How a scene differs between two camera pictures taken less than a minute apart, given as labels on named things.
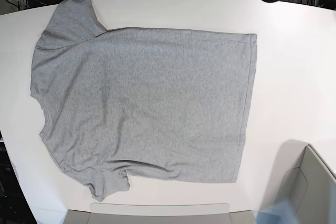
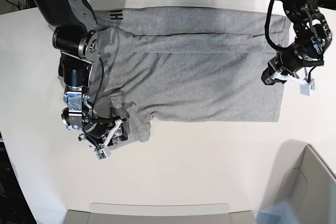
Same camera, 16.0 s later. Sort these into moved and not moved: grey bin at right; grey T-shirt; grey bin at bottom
Moved: grey T-shirt
Not moved: grey bin at bottom; grey bin at right
